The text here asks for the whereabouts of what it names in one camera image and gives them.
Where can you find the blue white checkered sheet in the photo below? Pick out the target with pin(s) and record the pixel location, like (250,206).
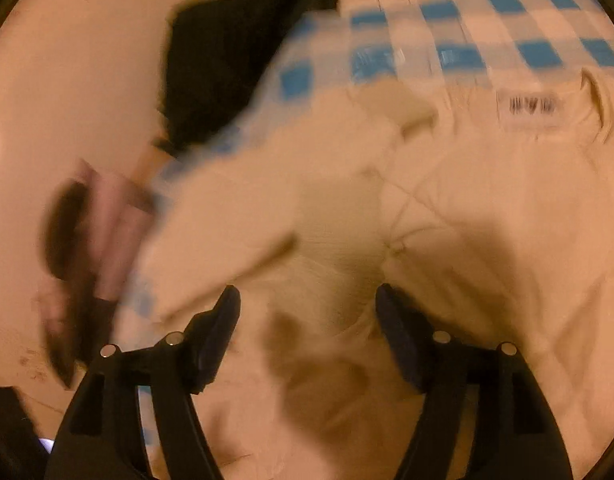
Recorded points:
(437,35)

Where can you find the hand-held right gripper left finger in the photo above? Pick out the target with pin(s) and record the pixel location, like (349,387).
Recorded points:
(222,325)

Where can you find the dark cloth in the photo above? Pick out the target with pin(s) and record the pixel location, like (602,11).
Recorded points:
(212,60)

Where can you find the cream white shirt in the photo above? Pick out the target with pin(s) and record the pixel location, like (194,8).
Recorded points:
(462,210)

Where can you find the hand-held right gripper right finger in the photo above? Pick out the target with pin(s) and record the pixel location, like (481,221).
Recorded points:
(399,340)

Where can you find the dark object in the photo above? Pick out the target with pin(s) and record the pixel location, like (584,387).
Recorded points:
(9,435)

